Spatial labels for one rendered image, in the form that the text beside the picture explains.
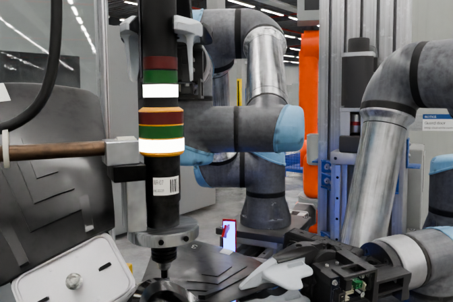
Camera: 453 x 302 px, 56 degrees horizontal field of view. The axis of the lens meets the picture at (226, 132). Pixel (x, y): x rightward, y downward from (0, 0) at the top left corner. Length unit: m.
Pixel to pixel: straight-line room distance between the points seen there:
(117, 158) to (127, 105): 3.99
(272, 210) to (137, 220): 0.85
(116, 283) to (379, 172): 0.50
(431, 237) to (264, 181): 0.63
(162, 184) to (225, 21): 0.63
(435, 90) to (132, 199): 0.53
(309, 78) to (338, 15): 3.20
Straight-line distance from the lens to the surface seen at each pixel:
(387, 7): 1.33
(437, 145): 2.28
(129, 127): 4.40
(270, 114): 0.66
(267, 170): 1.21
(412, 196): 1.59
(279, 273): 0.54
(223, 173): 1.21
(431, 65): 0.77
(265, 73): 0.77
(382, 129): 0.78
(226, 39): 0.98
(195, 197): 5.20
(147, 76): 0.41
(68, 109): 0.53
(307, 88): 4.54
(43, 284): 0.42
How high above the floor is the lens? 1.41
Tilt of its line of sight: 5 degrees down
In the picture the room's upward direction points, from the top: 1 degrees counter-clockwise
